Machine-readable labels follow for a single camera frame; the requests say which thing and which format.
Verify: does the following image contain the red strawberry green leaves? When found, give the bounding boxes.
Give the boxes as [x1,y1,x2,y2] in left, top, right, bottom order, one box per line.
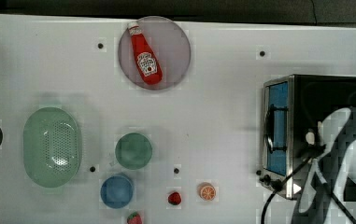
[127,212,143,224]

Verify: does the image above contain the grey round plate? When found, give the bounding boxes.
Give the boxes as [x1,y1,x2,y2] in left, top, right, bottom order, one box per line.
[118,16,191,91]

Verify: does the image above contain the orange slice toy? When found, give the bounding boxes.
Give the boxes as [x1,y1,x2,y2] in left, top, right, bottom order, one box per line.
[197,182,217,201]

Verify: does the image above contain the small red strawberry toy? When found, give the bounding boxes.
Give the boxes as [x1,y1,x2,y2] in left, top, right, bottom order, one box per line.
[167,191,182,205]

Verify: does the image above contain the green colander basket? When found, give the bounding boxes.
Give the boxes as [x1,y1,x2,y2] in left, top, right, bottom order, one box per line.
[23,106,81,189]

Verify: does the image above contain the silver toaster oven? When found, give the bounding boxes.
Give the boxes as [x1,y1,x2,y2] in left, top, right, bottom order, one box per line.
[262,74,356,200]

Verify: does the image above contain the blue cup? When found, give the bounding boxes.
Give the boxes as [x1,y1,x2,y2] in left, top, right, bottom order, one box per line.
[100,174,134,209]

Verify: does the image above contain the red plush ketchup bottle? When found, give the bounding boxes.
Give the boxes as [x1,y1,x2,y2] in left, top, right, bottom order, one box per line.
[127,21,163,85]

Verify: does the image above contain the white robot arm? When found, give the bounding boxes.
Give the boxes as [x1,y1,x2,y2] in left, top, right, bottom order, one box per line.
[291,107,356,224]

